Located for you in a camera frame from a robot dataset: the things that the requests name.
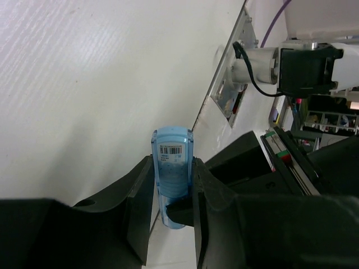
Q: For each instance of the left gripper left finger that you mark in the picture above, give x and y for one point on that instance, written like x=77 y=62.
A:
x=109 y=229

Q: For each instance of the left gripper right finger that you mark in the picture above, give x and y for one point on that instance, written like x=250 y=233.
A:
x=262 y=202

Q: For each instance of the blue stapler case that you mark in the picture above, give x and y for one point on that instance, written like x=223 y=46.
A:
x=172 y=151

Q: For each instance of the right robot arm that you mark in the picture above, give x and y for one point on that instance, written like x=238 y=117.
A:
x=310 y=48

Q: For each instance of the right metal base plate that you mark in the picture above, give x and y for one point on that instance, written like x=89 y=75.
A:
x=223 y=90

